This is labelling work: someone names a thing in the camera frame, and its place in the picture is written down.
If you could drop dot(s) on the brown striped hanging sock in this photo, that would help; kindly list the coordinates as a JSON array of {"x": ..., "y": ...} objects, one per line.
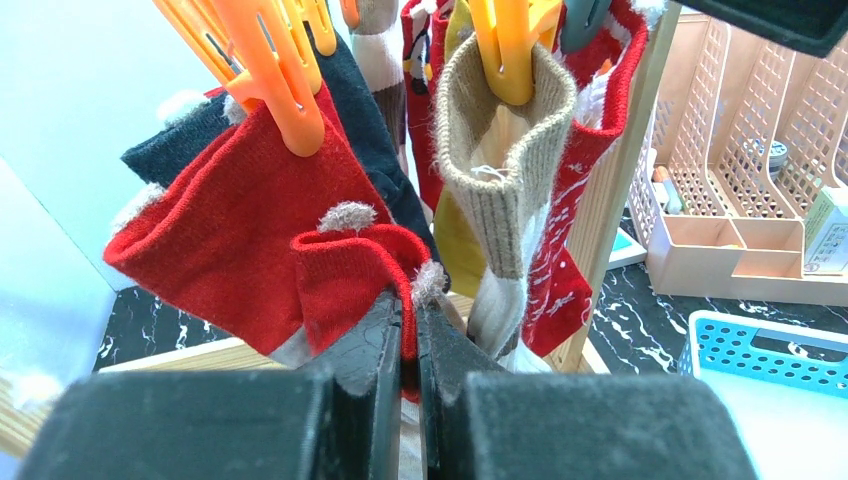
[{"x": 377, "y": 45}]

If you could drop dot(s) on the brown striped sock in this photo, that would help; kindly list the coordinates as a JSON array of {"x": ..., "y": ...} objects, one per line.
[
  {"x": 377, "y": 45},
  {"x": 499, "y": 162}
]

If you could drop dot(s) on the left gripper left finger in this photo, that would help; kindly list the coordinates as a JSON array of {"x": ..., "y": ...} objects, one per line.
[{"x": 352, "y": 422}]

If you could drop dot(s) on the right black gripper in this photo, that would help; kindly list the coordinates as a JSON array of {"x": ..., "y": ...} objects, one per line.
[{"x": 812, "y": 27}]

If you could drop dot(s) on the white sock hanger with clips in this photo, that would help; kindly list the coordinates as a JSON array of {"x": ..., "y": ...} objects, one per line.
[{"x": 341, "y": 101}]

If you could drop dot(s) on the blue folder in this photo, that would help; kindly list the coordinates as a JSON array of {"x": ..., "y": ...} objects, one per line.
[{"x": 626, "y": 245}]

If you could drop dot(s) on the light blue plastic basket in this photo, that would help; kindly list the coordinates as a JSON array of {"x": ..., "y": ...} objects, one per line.
[{"x": 785, "y": 387}]

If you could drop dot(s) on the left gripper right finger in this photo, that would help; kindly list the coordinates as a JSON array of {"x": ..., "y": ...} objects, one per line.
[{"x": 445, "y": 358}]

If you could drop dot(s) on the pink desk file organizer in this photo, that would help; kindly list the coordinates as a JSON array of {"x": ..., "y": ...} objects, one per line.
[{"x": 742, "y": 233}]

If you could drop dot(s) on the grey round tin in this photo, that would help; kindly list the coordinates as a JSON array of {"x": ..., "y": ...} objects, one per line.
[{"x": 776, "y": 159}]

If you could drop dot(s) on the wooden clothes rack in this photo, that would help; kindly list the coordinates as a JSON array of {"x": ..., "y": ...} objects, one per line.
[{"x": 590, "y": 238}]

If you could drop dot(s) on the white small box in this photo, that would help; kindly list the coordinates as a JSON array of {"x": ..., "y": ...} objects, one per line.
[{"x": 826, "y": 233}]

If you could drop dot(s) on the long red hanging sock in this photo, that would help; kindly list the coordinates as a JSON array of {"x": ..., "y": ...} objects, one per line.
[{"x": 423, "y": 26}]

